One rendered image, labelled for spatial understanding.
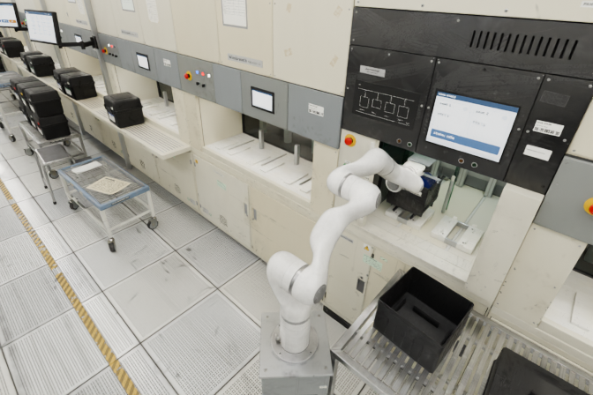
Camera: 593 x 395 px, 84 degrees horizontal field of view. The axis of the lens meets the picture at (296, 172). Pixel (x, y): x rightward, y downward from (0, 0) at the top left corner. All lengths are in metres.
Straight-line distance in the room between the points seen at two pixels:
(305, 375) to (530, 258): 0.97
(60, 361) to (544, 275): 2.60
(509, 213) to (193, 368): 1.90
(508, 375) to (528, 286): 0.36
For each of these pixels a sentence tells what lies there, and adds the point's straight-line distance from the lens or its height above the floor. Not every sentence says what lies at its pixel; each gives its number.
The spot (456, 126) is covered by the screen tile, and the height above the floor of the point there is 1.56.
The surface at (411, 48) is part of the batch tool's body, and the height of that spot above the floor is 1.82.
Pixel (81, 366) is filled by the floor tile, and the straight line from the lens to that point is 2.63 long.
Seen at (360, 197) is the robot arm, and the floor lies 1.37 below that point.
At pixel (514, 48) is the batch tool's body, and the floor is 1.86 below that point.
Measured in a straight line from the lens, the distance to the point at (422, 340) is 1.45.
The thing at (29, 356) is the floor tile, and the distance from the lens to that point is 2.83.
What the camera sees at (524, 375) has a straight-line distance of 1.57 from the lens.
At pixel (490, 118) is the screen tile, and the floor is 1.62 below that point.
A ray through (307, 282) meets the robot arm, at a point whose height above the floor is 1.18.
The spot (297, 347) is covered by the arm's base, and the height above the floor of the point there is 0.81.
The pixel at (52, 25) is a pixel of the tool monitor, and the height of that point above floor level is 1.67.
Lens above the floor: 2.02
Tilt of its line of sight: 30 degrees down
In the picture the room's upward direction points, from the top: 2 degrees clockwise
